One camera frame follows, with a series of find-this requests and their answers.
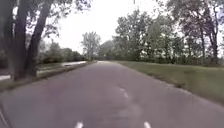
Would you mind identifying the grey asphalt path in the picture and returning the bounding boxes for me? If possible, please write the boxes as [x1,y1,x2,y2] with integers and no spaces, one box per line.
[0,60,224,128]

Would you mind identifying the row of trees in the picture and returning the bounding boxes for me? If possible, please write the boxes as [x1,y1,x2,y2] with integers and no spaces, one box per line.
[98,0,224,66]

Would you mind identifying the robot's own part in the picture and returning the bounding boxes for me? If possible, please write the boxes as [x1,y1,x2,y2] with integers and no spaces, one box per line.
[74,121,84,128]
[143,121,152,128]

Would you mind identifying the small pale tree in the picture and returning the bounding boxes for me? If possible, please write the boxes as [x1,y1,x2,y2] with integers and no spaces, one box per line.
[80,31,102,62]

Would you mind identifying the wide grass field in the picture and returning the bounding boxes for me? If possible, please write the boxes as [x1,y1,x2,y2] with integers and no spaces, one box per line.
[113,60,224,106]

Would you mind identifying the thick dark tree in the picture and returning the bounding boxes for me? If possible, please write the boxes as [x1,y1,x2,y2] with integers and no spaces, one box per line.
[0,0,34,81]

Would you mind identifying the green bushes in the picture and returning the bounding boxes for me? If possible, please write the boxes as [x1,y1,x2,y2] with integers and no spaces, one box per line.
[36,41,88,65]

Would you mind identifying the grass strip with leaves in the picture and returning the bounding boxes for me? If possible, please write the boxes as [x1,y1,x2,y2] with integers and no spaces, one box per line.
[0,60,98,93]

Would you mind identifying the pale side road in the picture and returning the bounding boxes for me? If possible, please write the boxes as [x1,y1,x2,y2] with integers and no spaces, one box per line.
[0,60,88,82]

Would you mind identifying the leaning dark tree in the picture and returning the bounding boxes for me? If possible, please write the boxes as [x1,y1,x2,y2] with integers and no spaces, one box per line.
[23,0,93,78]

